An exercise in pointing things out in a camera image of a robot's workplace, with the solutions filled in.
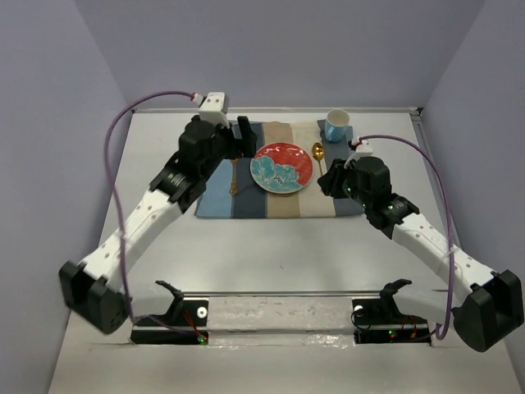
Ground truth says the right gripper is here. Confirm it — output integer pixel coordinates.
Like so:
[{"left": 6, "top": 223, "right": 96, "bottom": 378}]
[{"left": 317, "top": 158, "right": 372, "bottom": 208}]

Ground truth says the gold spoon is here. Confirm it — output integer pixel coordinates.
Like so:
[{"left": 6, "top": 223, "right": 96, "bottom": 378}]
[{"left": 311, "top": 141, "right": 324, "bottom": 176}]

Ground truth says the red and teal plate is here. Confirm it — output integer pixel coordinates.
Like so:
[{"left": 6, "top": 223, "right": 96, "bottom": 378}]
[{"left": 249, "top": 142, "right": 313, "bottom": 195}]

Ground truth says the light blue mug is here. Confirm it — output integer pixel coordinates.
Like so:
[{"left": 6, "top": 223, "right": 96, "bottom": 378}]
[{"left": 321, "top": 108, "right": 350, "bottom": 143}]

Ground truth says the gold fork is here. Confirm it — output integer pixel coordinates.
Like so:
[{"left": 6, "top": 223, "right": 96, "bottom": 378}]
[{"left": 230, "top": 158, "right": 239, "bottom": 196}]

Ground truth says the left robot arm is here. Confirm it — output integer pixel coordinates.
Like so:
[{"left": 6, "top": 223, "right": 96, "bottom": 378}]
[{"left": 58, "top": 115, "right": 258, "bottom": 335}]

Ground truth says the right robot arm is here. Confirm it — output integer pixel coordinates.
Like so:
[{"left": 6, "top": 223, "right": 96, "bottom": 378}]
[{"left": 317, "top": 157, "right": 524, "bottom": 352}]

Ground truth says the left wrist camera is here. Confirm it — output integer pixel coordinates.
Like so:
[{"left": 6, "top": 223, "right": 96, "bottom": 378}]
[{"left": 191, "top": 92, "right": 230, "bottom": 128}]

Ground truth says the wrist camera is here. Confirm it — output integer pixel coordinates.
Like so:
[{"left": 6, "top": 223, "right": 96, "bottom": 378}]
[
  {"left": 345, "top": 138, "right": 373, "bottom": 167},
  {"left": 191, "top": 92, "right": 230, "bottom": 128}
]

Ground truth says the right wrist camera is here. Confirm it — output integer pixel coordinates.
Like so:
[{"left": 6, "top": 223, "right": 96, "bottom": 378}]
[{"left": 345, "top": 138, "right": 373, "bottom": 167}]

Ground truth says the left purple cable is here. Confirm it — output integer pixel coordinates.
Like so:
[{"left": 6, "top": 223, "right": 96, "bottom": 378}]
[{"left": 104, "top": 90, "right": 206, "bottom": 341}]

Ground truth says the purple cable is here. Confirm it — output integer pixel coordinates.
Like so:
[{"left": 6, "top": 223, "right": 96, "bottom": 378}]
[
  {"left": 348, "top": 134, "right": 455, "bottom": 341},
  {"left": 104, "top": 90, "right": 206, "bottom": 341}
]

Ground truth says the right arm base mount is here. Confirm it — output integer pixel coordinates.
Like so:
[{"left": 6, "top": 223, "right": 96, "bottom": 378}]
[{"left": 350, "top": 298, "right": 433, "bottom": 345}]

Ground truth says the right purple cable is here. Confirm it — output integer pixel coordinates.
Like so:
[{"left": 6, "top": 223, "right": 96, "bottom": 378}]
[{"left": 348, "top": 134, "right": 455, "bottom": 341}]

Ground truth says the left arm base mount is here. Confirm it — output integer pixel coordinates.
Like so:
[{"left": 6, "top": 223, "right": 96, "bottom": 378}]
[{"left": 130, "top": 297, "right": 209, "bottom": 346}]

